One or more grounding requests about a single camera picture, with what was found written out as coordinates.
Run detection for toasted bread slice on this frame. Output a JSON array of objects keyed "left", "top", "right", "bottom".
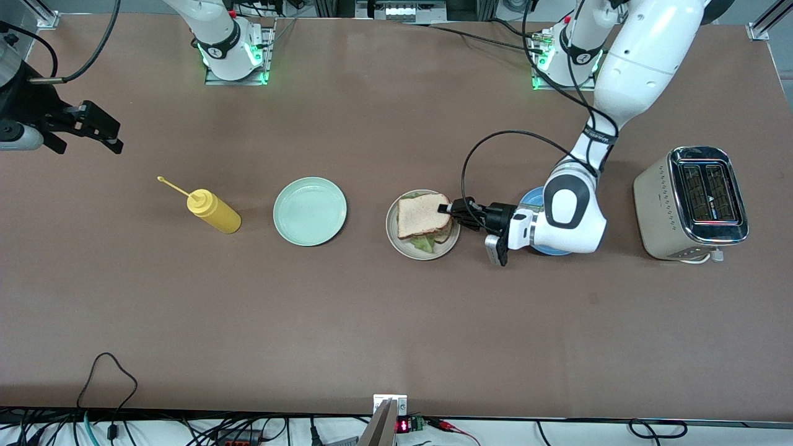
[{"left": 397, "top": 193, "right": 454, "bottom": 242}]

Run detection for green lettuce leaf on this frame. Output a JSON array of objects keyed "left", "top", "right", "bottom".
[{"left": 401, "top": 191, "right": 439, "bottom": 253}]

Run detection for yellow squeeze bottle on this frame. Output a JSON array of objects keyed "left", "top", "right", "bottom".
[{"left": 157, "top": 176, "right": 242, "bottom": 235}]

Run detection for blue plate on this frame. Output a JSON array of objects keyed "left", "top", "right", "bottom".
[{"left": 519, "top": 187, "right": 574, "bottom": 256}]

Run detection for beige plate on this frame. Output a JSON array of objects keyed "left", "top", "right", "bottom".
[{"left": 385, "top": 189, "right": 462, "bottom": 261}]

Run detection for pale green plate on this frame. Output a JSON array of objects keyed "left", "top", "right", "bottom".
[{"left": 273, "top": 177, "right": 348, "bottom": 247}]

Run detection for beige chrome toaster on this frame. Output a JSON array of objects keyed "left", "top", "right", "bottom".
[{"left": 633, "top": 146, "right": 750, "bottom": 265}]

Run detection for white power strip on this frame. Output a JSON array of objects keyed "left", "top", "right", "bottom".
[{"left": 384, "top": 3, "right": 436, "bottom": 20}]

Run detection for aluminium frame post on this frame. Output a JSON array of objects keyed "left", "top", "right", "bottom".
[
  {"left": 745, "top": 0, "right": 793, "bottom": 42},
  {"left": 24, "top": 0, "right": 61, "bottom": 29}
]

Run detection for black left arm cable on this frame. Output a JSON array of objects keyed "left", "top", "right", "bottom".
[{"left": 462, "top": 0, "right": 620, "bottom": 233}]

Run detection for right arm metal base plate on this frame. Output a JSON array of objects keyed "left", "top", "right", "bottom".
[{"left": 204, "top": 17, "right": 276, "bottom": 86}]

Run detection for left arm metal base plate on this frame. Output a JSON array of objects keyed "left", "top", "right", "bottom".
[{"left": 530, "top": 28, "right": 598, "bottom": 92}]

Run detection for black cable with metal plug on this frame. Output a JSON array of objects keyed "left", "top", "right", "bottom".
[{"left": 400, "top": 19, "right": 555, "bottom": 53}]

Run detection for red wires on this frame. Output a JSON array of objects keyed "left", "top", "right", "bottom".
[{"left": 431, "top": 418, "right": 481, "bottom": 446}]

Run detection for aluminium camera mast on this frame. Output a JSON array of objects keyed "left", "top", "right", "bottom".
[{"left": 358, "top": 395, "right": 408, "bottom": 446}]

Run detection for coiled black cable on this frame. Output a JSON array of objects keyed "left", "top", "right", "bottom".
[{"left": 628, "top": 419, "right": 690, "bottom": 440}]

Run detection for looped black cable with ferrite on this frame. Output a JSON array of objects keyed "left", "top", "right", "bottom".
[{"left": 76, "top": 352, "right": 139, "bottom": 446}]

